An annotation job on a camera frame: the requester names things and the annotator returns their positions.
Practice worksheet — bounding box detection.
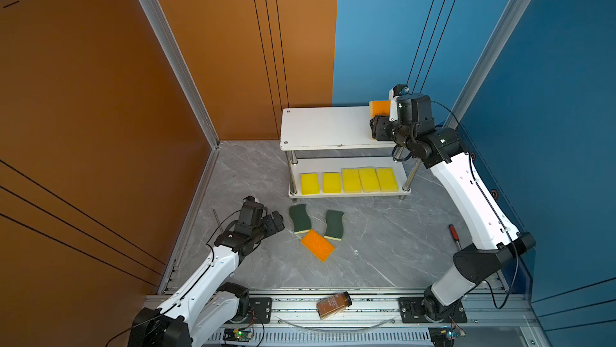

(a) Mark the orange sponge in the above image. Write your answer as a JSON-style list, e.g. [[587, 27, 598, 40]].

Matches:
[[369, 100, 391, 119], [301, 230, 335, 263]]

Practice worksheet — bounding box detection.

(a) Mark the green scouring sponge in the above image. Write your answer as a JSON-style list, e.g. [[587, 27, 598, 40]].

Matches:
[[289, 204, 312, 235], [324, 210, 344, 241]]

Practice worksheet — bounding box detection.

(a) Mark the yellow sponge stack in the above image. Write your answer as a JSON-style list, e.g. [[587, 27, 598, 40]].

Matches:
[[322, 172, 342, 194]]

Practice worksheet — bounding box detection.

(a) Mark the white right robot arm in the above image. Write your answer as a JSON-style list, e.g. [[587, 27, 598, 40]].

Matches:
[[370, 84, 536, 322]]

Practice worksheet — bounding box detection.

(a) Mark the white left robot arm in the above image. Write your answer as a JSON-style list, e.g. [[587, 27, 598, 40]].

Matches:
[[128, 196, 285, 346]]

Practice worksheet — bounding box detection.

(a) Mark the white two-tier shelf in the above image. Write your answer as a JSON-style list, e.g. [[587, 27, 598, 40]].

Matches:
[[280, 106, 419, 201]]

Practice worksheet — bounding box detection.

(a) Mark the brown spice bottle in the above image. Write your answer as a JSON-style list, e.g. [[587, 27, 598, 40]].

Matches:
[[316, 291, 352, 320]]

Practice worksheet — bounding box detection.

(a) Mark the green circuit board left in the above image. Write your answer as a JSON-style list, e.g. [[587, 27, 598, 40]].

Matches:
[[222, 329, 254, 344]]

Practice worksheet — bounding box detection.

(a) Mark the circuit board right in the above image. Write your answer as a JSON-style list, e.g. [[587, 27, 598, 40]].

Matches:
[[431, 328, 466, 346]]

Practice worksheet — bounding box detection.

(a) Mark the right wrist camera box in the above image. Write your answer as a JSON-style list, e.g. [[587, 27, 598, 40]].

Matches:
[[388, 84, 409, 122]]

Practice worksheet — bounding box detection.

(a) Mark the red handled screwdriver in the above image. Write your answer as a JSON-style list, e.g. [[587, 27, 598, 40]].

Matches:
[[449, 224, 462, 251]]

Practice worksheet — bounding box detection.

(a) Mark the aluminium corner post right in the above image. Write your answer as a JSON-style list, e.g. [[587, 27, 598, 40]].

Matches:
[[444, 0, 532, 129]]

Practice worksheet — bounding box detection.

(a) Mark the aluminium corner post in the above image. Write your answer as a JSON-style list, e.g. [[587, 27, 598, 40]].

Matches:
[[138, 0, 220, 150], [444, 0, 532, 129]]

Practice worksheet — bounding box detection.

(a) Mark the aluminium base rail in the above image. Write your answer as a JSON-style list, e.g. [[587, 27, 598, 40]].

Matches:
[[129, 288, 545, 347]]

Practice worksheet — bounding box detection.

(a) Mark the aluminium corner post left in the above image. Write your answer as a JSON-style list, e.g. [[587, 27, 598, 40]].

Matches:
[[138, 0, 220, 150]]

